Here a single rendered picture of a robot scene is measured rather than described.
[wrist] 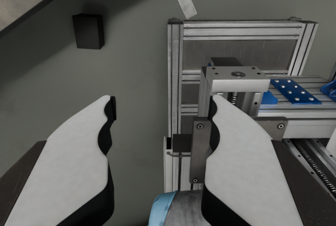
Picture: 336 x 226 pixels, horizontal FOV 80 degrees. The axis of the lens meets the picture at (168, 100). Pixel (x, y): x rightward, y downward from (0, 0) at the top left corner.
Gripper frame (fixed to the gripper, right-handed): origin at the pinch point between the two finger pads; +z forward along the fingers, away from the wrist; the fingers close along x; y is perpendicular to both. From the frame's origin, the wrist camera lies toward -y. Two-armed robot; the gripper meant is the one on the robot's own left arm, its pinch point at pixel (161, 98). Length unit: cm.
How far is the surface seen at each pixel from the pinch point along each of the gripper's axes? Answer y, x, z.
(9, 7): 0, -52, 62
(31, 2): -1, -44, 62
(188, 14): 0.7, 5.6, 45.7
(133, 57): 40, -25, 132
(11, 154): 135, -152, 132
